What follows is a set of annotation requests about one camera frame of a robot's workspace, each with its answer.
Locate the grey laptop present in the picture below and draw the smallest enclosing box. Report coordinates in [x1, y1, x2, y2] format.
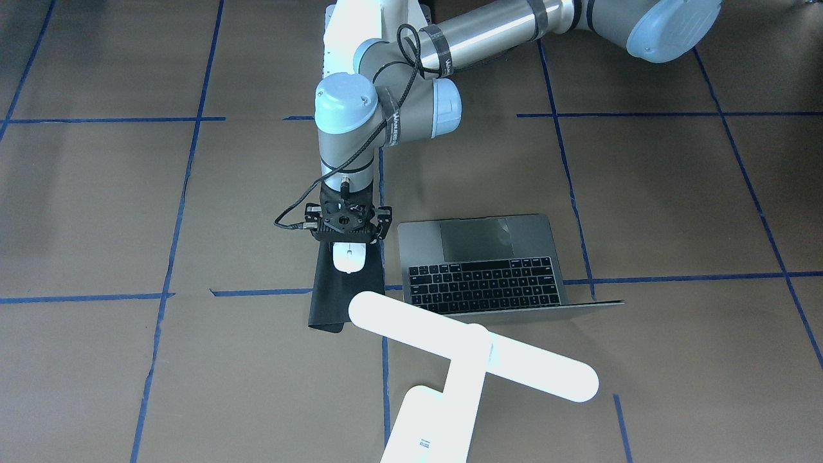
[399, 214, 621, 323]

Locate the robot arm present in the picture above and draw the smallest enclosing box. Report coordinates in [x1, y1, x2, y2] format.
[292, 1, 722, 244]

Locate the white computer mouse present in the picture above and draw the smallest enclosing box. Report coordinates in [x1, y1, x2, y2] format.
[332, 241, 367, 275]

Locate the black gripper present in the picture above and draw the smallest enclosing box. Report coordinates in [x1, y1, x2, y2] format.
[305, 184, 393, 244]

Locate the black mouse pad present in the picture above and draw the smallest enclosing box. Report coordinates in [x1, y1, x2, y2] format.
[307, 242, 385, 333]

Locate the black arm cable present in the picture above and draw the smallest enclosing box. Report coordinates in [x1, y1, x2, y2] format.
[274, 23, 444, 231]

